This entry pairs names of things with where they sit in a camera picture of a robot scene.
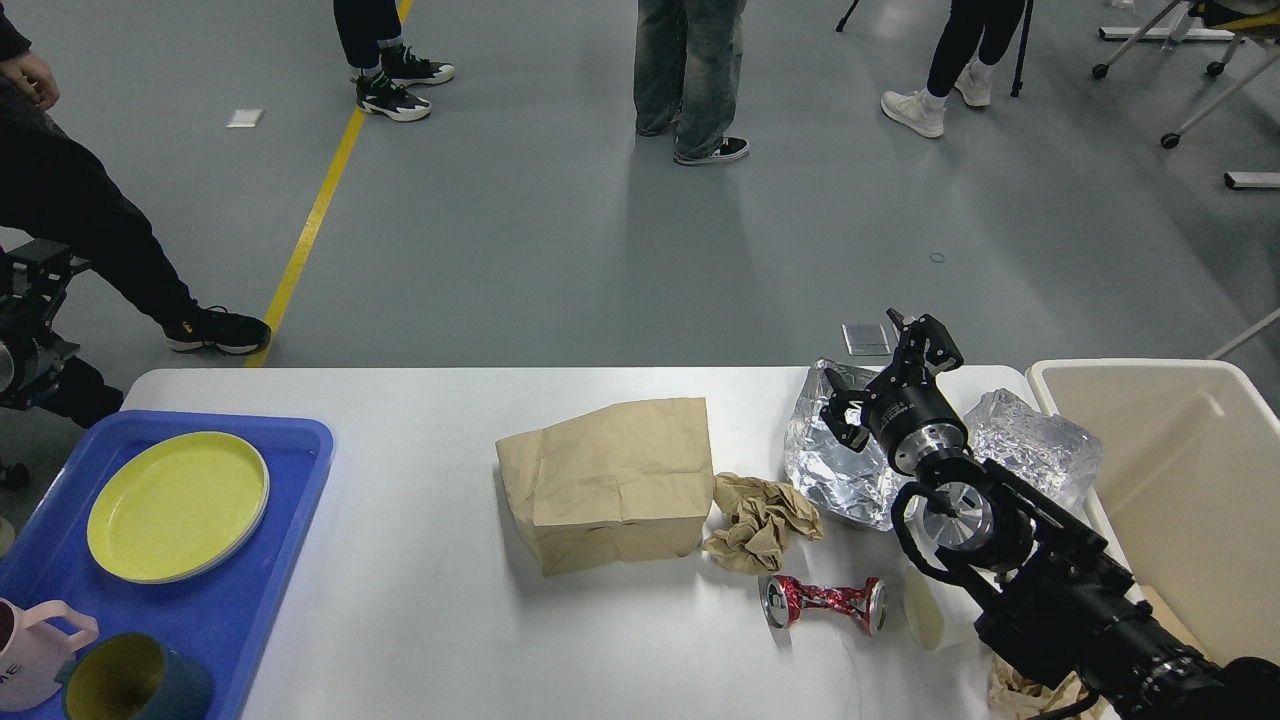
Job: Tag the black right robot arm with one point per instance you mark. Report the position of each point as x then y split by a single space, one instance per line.
1052 601

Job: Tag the beige plastic bin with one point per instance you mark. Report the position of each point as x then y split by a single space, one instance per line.
1189 486

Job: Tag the blue plastic tray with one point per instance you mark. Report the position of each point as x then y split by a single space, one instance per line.
221 618

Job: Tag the yellow plate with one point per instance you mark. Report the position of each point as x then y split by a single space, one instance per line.
179 508

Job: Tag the silver foil bag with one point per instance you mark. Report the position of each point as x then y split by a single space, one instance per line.
854 486

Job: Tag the brown paper bag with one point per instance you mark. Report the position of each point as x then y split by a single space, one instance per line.
631 482

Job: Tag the white paper cup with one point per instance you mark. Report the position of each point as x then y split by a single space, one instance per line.
938 614

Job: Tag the crumpled brown paper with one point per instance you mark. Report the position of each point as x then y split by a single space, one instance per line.
762 518

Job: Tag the person with black green sneakers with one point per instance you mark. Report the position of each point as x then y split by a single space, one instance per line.
383 66

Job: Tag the person with white sneakers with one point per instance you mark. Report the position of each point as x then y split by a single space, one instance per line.
975 39

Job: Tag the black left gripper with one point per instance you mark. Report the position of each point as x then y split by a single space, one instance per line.
36 276

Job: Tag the crushed red can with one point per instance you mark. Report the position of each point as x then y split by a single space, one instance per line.
784 599

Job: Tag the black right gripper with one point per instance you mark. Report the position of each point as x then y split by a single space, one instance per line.
905 399

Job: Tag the silver floor plate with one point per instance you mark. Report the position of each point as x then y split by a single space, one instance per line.
868 339

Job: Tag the pink mug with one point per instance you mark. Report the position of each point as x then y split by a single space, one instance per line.
35 645

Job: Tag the crumpled paper under arm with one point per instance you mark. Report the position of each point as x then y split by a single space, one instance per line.
1012 696

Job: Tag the teal mug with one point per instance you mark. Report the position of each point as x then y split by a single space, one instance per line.
134 676

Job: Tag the person in grey jeans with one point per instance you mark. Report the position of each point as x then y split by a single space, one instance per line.
687 63

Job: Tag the wheeled chair base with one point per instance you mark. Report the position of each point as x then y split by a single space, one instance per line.
1173 53

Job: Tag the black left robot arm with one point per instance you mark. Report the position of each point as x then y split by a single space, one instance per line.
83 395

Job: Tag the person in black clothes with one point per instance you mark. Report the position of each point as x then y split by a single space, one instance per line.
54 188

